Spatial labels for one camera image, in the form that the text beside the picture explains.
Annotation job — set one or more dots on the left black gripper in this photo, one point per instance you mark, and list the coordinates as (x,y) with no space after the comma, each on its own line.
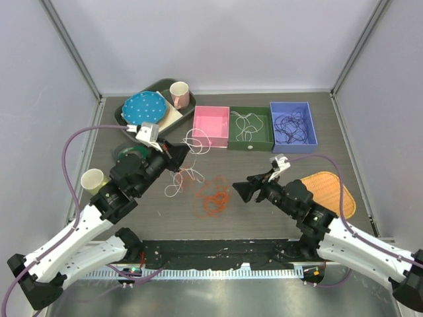
(174,154)

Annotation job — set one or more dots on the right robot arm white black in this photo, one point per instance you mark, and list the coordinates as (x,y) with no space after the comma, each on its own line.
(333,239)

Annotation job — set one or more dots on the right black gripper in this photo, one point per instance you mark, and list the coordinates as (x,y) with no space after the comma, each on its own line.
(246,189)

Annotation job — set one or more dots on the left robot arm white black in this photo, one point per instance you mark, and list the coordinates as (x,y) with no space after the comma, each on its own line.
(44,274)

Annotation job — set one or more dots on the yellow mug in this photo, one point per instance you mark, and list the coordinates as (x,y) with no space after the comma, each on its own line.
(93,180)

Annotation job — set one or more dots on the white slotted cable duct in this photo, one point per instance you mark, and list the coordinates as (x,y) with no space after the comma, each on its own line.
(244,272)

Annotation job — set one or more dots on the pink mug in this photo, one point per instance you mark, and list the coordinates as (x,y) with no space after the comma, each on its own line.
(180,94)

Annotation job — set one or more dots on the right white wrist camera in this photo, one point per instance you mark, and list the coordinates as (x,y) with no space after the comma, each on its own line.
(280,164)

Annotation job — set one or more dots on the beige square board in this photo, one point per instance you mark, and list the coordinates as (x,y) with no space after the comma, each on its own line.
(150,107)

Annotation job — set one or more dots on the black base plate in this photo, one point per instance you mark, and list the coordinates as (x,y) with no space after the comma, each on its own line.
(222,255)

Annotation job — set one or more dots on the blue dotted plate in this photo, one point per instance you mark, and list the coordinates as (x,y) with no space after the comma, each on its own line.
(146,106)

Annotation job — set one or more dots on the orange woven mat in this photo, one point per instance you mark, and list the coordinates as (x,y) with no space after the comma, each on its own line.
(325,187)

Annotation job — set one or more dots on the green plastic box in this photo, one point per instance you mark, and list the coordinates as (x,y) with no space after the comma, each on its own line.
(250,129)

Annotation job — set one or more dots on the blue plastic box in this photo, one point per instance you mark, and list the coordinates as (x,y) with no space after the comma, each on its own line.
(293,128)

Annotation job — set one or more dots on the green tape roll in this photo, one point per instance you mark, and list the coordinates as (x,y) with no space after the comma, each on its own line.
(123,150)

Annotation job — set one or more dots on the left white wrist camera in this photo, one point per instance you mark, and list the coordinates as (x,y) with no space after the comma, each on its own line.
(147,134)

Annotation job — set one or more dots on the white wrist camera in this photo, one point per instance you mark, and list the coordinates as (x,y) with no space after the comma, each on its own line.
(147,134)
(280,164)

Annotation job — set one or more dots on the dark green serving tray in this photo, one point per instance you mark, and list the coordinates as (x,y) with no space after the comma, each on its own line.
(174,118)

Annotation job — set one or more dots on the pink plastic box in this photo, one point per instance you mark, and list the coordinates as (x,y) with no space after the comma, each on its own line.
(211,126)

